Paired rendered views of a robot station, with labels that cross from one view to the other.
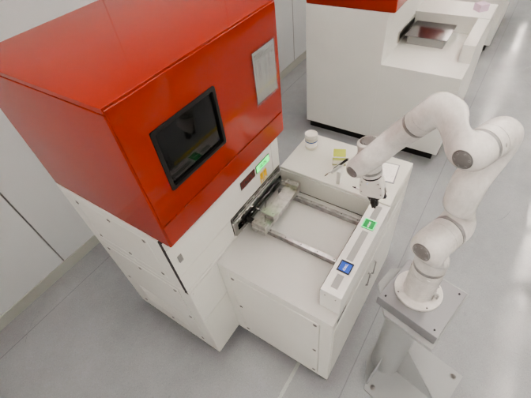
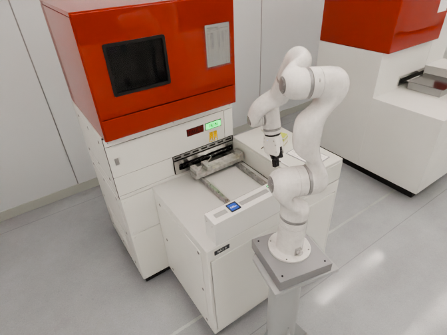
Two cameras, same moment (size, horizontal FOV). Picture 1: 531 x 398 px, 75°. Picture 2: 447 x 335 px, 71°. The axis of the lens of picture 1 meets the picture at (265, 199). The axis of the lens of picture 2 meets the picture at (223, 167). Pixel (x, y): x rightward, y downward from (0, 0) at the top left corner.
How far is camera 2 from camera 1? 0.77 m
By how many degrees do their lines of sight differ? 19
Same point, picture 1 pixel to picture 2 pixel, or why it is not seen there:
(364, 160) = (253, 108)
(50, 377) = (27, 254)
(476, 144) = (291, 72)
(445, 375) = not seen: outside the picture
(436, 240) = (281, 174)
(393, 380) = not seen: outside the picture
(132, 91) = (94, 10)
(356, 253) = (249, 201)
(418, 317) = (275, 263)
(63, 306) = (62, 214)
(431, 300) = (295, 256)
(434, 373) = not seen: outside the picture
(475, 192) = (305, 126)
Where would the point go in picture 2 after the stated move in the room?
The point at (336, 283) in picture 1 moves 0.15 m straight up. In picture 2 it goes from (218, 215) to (217, 190)
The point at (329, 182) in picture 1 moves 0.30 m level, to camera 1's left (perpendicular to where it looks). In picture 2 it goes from (263, 154) to (215, 149)
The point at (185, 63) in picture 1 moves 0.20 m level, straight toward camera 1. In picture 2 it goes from (140, 8) to (124, 16)
